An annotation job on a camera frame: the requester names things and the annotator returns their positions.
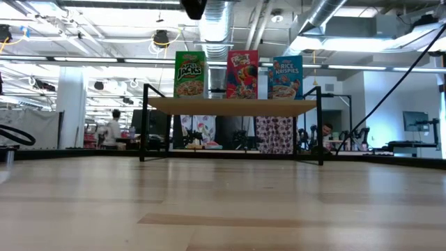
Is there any green Apple Jacks cereal box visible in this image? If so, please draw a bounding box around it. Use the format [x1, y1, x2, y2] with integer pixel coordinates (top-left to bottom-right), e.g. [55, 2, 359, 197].
[173, 51, 210, 100]

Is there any red Froot Loops cereal box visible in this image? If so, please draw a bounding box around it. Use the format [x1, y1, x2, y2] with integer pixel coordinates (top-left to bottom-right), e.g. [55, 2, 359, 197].
[226, 50, 260, 100]

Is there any blue Rice Krispies cereal box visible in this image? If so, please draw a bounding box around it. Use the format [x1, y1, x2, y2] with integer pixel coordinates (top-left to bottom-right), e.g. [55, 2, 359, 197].
[267, 54, 305, 101]

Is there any wooden shelf with black legs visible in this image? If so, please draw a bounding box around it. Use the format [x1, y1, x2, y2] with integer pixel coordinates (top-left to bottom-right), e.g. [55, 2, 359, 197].
[139, 83, 325, 167]

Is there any patterned fabric panel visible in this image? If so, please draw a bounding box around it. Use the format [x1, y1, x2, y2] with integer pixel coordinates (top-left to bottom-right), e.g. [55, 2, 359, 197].
[180, 114, 217, 147]
[255, 116, 294, 155]

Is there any black monitor back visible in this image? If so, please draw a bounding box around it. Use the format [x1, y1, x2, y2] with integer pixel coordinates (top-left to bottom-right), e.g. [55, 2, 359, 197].
[131, 109, 169, 136]

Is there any person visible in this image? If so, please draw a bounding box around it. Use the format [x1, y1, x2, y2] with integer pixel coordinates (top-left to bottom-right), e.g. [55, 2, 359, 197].
[102, 109, 123, 148]
[320, 121, 335, 142]

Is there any white round column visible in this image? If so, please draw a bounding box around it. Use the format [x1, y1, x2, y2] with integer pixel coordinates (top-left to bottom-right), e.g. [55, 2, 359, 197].
[55, 66, 87, 150]

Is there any black ceiling spotlight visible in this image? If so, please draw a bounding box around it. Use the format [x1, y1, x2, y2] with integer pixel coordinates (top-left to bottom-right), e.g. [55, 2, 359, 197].
[0, 24, 13, 45]

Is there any grey partition screen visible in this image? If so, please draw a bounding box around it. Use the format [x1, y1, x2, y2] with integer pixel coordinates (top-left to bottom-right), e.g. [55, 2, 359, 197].
[0, 109, 64, 150]

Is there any computer monitor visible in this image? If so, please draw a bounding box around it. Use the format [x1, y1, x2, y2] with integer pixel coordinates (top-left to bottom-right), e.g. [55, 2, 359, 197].
[403, 111, 430, 132]

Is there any dark office desk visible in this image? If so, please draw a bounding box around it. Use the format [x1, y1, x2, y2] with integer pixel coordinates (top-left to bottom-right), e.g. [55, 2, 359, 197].
[385, 140, 440, 157]

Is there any silver spiral ventilation duct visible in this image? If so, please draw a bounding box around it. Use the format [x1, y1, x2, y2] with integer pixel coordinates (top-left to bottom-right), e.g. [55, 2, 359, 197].
[197, 0, 236, 91]
[298, 0, 349, 34]

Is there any black hanging camera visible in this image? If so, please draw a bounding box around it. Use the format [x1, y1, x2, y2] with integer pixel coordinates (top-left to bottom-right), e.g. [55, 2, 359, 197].
[153, 29, 171, 49]

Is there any black aluminium table frame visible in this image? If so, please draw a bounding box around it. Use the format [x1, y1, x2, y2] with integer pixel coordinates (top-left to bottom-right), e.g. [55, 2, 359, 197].
[0, 148, 446, 171]

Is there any black looped cable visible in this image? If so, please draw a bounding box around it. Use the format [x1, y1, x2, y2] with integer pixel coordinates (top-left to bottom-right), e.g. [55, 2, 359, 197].
[0, 124, 37, 146]

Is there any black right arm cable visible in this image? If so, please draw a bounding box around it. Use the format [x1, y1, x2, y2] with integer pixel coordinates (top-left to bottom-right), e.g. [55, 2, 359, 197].
[334, 23, 446, 157]

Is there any grey metal post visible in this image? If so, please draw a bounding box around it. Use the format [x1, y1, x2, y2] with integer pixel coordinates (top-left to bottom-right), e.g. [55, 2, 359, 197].
[5, 146, 17, 165]

